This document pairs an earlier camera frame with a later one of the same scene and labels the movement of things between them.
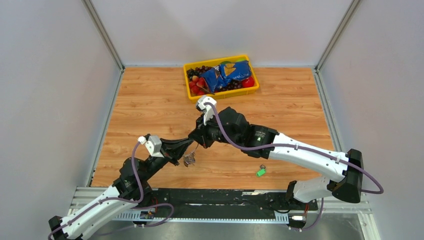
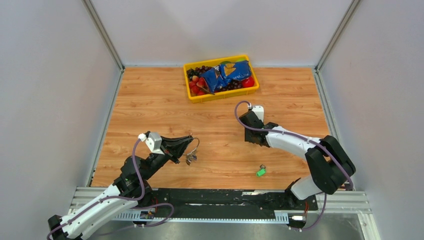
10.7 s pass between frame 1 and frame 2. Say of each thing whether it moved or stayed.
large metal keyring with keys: stayed
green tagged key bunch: stayed
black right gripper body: moved
